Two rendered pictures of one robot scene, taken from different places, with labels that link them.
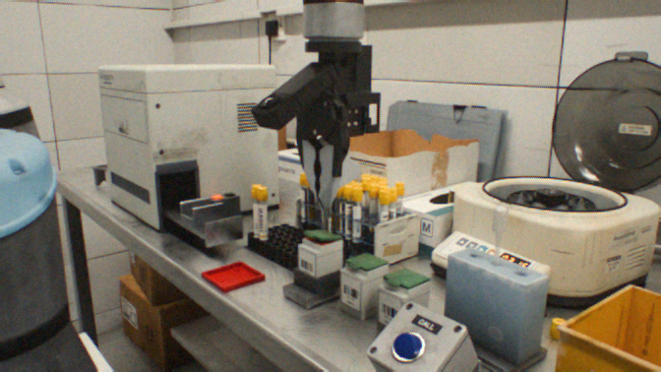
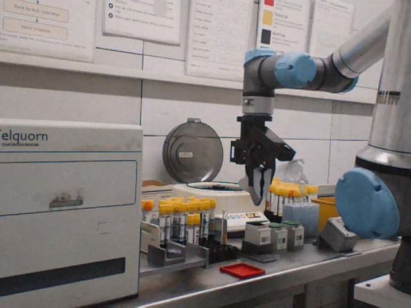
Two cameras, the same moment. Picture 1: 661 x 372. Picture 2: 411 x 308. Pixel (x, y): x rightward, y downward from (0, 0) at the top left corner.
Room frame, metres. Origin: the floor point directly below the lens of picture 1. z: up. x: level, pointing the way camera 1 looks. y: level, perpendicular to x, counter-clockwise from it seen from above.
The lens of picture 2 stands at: (0.78, 1.16, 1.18)
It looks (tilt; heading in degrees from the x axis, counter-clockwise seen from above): 3 degrees down; 270
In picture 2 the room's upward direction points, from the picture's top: 3 degrees clockwise
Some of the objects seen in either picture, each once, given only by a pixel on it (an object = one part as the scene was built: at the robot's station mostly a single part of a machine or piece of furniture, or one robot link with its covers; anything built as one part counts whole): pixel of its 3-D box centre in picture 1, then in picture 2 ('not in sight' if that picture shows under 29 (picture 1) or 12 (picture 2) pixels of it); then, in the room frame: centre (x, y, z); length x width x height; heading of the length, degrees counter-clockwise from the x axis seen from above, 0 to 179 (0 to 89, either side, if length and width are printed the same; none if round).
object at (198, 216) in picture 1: (196, 213); (157, 259); (0.85, 0.23, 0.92); 0.21 x 0.07 x 0.05; 40
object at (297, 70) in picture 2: not in sight; (293, 71); (0.59, 0.07, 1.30); 0.11 x 0.11 x 0.08; 29
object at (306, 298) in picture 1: (321, 280); (257, 249); (0.64, 0.01, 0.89); 0.09 x 0.05 x 0.04; 130
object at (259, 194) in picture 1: (295, 222); (200, 234); (0.77, 0.05, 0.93); 0.17 x 0.09 x 0.11; 41
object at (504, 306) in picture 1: (492, 306); (300, 222); (0.50, -0.18, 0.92); 0.10 x 0.07 x 0.10; 35
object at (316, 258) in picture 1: (321, 261); (257, 237); (0.64, 0.01, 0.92); 0.05 x 0.04 x 0.06; 130
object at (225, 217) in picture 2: (327, 235); (224, 231); (0.72, 0.00, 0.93); 0.01 x 0.01 x 0.10; 41
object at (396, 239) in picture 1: (353, 224); (180, 233); (0.82, -0.05, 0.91); 0.20 x 0.10 x 0.07; 40
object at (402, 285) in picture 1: (403, 303); (291, 235); (0.54, -0.09, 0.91); 0.05 x 0.04 x 0.07; 130
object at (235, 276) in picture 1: (232, 276); (242, 270); (0.68, 0.14, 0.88); 0.07 x 0.07 x 0.01; 40
